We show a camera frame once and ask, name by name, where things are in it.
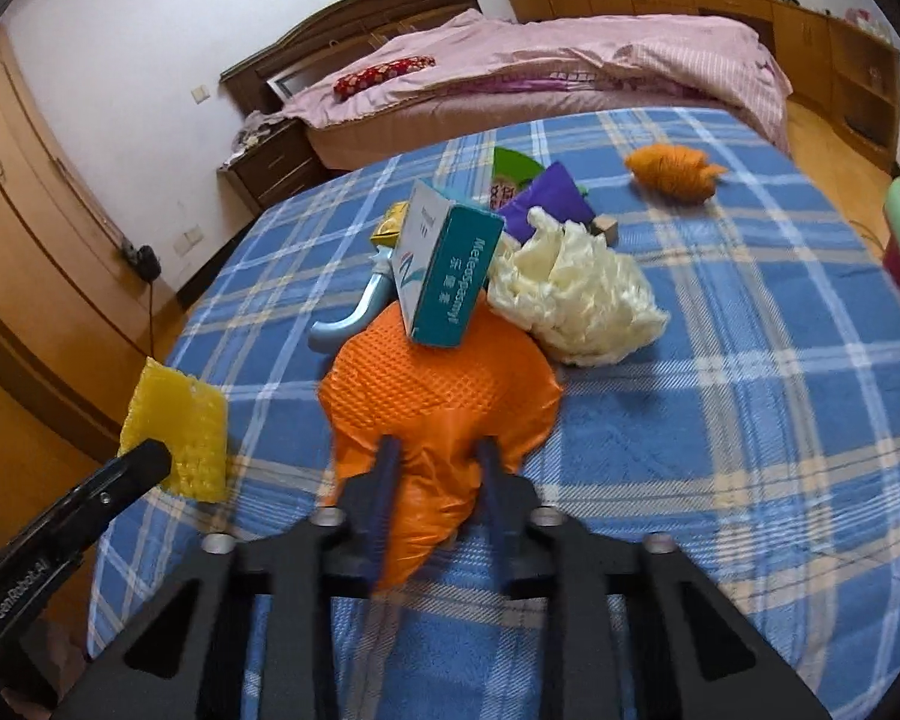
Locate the cream plastic bag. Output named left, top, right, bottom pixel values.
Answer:
left=487, top=208, right=668, bottom=367

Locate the black wall charger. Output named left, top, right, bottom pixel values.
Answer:
left=124, top=240, right=162, bottom=282

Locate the dark wooden bed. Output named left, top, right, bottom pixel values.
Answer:
left=219, top=0, right=792, bottom=173

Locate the pink quilt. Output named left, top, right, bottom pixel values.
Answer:
left=281, top=9, right=792, bottom=155

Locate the small knotted orange bag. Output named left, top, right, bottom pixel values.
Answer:
left=624, top=142, right=728, bottom=203

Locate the dark wooden nightstand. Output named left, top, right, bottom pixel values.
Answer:
left=217, top=116, right=327, bottom=215

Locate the red floral pillow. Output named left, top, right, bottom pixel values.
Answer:
left=334, top=55, right=436, bottom=100

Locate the purple snack packet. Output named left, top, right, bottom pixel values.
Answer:
left=497, top=162, right=593, bottom=245

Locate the blue plaid blanket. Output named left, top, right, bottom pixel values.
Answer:
left=86, top=106, right=900, bottom=720

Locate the yellow packet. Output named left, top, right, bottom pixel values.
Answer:
left=371, top=201, right=413, bottom=248

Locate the yellow foam piece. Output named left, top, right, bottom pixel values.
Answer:
left=118, top=357, right=230, bottom=503

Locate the green snack packet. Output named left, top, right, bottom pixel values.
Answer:
left=487, top=146, right=545, bottom=207

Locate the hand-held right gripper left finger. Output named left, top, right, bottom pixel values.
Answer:
left=49, top=439, right=403, bottom=720

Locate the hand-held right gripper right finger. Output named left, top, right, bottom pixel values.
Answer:
left=474, top=438, right=833, bottom=720

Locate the crumpled cloth on nightstand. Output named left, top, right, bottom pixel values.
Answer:
left=232, top=111, right=286, bottom=166

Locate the light wooden wardrobe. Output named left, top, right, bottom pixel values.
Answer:
left=0, top=22, right=188, bottom=458

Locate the teal and white medicine box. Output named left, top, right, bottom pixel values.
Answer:
left=388, top=180, right=505, bottom=350

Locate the light wooden desk cabinet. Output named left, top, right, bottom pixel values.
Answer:
left=506, top=0, right=900, bottom=173

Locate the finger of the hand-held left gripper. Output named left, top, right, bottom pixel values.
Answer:
left=67, top=439, right=173, bottom=533

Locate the orange plastic bag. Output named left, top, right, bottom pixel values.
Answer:
left=316, top=292, right=565, bottom=592

